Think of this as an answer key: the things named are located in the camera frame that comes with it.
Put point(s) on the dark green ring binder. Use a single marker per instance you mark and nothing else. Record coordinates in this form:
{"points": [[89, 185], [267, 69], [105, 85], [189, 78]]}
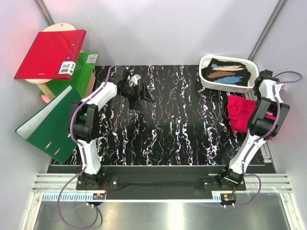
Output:
{"points": [[48, 131]]}

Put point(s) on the red ring binder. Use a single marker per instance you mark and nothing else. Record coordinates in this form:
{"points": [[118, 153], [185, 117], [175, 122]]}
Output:
{"points": [[52, 56]]}

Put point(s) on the black printed t shirt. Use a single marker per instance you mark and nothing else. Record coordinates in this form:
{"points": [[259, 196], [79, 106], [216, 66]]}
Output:
{"points": [[226, 72]]}

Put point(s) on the light green folder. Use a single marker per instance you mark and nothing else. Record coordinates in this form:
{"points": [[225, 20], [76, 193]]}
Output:
{"points": [[81, 76]]}

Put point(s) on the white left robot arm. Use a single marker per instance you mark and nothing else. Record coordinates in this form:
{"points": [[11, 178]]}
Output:
{"points": [[84, 115]]}

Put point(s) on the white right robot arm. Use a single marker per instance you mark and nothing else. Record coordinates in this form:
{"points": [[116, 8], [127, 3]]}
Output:
{"points": [[265, 122]]}

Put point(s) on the white plastic basket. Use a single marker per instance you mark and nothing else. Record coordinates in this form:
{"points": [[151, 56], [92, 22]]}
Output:
{"points": [[252, 68]]}

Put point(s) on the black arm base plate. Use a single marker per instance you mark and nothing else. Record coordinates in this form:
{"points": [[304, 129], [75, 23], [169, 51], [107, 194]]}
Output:
{"points": [[176, 182]]}

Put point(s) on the magenta pink t shirt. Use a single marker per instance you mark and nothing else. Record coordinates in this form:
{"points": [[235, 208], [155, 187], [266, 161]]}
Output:
{"points": [[239, 112]]}

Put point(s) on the pink wooden stool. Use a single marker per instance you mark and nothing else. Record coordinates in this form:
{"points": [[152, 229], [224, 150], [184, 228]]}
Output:
{"points": [[45, 92]]}

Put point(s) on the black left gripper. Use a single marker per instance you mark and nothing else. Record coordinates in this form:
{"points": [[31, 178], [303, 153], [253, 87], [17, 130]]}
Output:
{"points": [[134, 103]]}

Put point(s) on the aluminium frame rail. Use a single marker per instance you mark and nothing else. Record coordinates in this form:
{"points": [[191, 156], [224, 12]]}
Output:
{"points": [[57, 187]]}

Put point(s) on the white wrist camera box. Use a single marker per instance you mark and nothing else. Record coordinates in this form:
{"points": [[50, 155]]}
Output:
{"points": [[134, 80]]}

